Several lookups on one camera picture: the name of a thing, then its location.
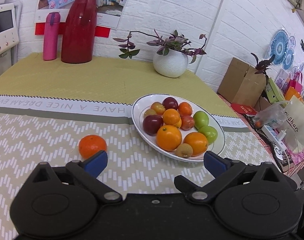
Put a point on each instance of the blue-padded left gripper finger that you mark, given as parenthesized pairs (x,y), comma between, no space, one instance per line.
(86,173)

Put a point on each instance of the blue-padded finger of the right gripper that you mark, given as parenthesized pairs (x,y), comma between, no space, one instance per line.
(187,187)

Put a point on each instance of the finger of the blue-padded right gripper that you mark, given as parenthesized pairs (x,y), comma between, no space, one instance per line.
(225,173)

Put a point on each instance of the large tangerine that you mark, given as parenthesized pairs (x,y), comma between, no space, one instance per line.
(90,145)

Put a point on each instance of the brown kiwi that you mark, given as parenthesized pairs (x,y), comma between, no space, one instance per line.
(184,151)

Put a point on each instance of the green apple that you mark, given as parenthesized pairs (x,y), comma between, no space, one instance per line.
(210,133)
(201,119)

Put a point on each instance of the small orange mandarin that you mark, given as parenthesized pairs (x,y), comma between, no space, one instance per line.
(171,117)

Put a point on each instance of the medium tangerine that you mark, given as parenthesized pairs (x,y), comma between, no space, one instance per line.
(185,109)

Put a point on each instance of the red-yellow apple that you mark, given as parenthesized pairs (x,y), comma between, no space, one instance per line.
(158,108)

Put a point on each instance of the large orange front right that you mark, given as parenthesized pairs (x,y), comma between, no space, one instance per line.
(198,142)

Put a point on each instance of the large orange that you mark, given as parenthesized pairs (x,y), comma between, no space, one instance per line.
(168,138)
(198,142)

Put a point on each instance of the large orange front left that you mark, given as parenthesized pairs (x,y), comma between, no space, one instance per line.
(168,138)

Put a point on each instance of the white power strip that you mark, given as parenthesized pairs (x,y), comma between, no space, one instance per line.
(272,136)

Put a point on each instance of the white ceramic plate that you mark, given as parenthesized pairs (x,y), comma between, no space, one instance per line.
(144,103)

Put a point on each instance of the small orange in plate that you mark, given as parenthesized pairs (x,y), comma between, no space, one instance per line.
(178,124)

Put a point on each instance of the beige Shan tote bag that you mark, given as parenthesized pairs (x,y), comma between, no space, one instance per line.
(295,125)

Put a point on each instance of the small red apple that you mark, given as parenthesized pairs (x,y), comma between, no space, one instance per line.
(187,122)

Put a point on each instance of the red envelope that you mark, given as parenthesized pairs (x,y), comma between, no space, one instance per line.
(243,109)

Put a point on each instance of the dark red plum front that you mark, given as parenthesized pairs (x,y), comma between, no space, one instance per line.
(152,123)

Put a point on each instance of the dark red plum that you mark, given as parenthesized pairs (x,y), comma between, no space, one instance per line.
(152,123)
(170,103)

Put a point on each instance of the clear plastic bag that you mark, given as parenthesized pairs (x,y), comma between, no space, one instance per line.
(273,116)

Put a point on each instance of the green patterned tablecloth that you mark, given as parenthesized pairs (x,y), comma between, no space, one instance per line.
(47,107)

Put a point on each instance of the small yellowish fruit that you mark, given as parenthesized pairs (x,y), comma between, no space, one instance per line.
(149,112)

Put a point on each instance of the dark red plum back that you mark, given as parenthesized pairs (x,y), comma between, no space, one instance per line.
(170,103)

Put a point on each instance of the brown cardboard box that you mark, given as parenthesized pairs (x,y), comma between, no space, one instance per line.
(241,85)

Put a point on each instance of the green box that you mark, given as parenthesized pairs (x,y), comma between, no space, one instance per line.
(274,94)

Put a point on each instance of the orange paper bag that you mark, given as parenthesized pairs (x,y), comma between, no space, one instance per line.
(292,92)

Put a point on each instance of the pink gift bag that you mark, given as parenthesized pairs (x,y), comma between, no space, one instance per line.
(296,81)

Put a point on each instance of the dark purple potted plant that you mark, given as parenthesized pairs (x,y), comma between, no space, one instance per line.
(262,66)

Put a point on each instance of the white ribbed plant pot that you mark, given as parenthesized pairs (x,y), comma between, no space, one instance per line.
(172,65)

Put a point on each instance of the red thermos jug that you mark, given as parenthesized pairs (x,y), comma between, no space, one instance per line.
(78,37)

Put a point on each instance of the purple trailing plant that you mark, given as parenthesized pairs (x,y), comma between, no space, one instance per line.
(175,42)

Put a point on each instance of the pink water bottle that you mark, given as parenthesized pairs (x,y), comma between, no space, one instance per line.
(51,33)

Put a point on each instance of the white water dispenser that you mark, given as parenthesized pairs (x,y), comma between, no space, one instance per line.
(10,14)

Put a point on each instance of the blue round wall decorations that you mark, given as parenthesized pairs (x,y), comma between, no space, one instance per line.
(282,46)

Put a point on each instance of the bedding poster on wall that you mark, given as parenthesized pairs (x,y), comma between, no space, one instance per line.
(108,13)

